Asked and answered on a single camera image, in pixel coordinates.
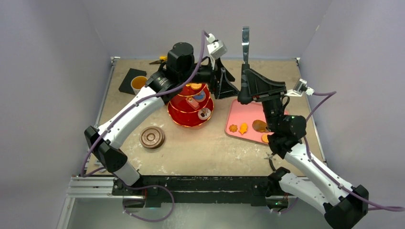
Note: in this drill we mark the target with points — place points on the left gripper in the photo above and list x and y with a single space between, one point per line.
221 77

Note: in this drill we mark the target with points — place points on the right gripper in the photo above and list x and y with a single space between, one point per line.
269 93

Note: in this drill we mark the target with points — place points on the round orange cookie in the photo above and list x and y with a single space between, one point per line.
196 86

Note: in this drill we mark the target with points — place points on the blue frosted donut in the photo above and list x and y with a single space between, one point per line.
200 97

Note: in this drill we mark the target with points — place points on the pink serving tray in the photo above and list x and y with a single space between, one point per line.
239 114

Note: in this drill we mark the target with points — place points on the pink cake slice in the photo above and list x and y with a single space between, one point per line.
192 103

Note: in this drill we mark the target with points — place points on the red three-tier cake stand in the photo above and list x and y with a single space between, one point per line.
182 114

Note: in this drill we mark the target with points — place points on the metal tongs black tips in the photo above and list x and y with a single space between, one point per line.
244 63

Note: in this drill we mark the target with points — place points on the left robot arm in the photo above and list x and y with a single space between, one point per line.
167 82

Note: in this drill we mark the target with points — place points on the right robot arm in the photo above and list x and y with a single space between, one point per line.
341 204

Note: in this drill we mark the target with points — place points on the white mug with tea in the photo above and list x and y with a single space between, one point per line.
137 83

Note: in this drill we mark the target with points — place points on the brown croissant pastry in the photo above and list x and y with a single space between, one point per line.
260 126

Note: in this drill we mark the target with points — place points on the orange fish cookie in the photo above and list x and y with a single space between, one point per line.
243 128

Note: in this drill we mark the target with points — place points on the orange flower cookie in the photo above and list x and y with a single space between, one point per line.
233 128

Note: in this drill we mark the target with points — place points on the round cracker cookie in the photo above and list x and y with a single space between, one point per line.
264 138

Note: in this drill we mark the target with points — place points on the yellow black pliers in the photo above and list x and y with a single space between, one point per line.
161 59

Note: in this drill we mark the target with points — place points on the black square mat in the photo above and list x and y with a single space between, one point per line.
125 85

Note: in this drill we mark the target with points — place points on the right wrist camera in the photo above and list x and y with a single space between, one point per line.
300 88

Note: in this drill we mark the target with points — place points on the black handled pliers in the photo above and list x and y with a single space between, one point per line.
269 157

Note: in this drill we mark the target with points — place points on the black base frame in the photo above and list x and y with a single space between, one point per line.
153 190

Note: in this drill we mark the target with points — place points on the aluminium rail frame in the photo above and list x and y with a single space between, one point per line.
205 150

